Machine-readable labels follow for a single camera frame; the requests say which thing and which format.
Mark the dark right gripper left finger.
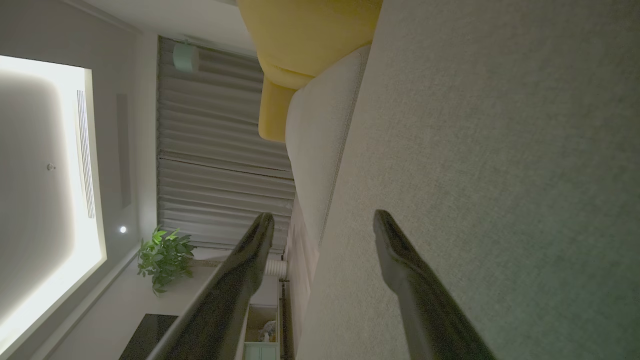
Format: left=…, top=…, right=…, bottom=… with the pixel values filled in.
left=146, top=212, right=276, bottom=360

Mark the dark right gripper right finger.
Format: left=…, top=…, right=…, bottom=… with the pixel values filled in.
left=372, top=209, right=497, bottom=360

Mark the white shelf cabinet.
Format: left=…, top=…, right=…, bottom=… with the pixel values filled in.
left=242, top=287, right=281, bottom=360

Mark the white ribbed plant pot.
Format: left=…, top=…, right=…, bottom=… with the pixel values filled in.
left=264, top=257, right=288, bottom=280

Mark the black flat screen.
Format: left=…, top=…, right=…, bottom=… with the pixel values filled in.
left=118, top=313, right=179, bottom=360

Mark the green potted plant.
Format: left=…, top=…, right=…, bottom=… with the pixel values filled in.
left=137, top=225, right=266, bottom=296

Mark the grey pleated curtain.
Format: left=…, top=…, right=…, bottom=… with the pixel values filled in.
left=157, top=36, right=297, bottom=251

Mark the grey fabric sofa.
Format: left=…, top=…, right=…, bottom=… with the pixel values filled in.
left=282, top=0, right=640, bottom=360

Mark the light beige sofa cushion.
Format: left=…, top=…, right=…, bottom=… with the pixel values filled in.
left=285, top=45, right=372, bottom=246

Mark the yellow cushion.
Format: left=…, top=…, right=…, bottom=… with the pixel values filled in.
left=236, top=0, right=383, bottom=91
left=258, top=75, right=301, bottom=143

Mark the white round speaker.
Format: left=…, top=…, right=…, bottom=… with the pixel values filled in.
left=172, top=42, right=201, bottom=72

